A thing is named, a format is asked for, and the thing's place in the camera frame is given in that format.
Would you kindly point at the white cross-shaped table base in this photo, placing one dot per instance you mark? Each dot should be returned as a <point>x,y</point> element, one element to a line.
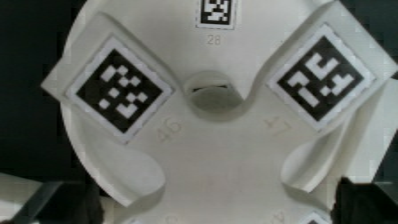
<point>286,205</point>

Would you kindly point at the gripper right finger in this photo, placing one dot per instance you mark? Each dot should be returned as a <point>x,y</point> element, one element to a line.
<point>366,203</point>

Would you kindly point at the white cylindrical table leg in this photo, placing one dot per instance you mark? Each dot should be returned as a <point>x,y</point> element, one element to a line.
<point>215,98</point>

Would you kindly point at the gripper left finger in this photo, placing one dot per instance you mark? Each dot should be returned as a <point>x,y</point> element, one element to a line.
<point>62,204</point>

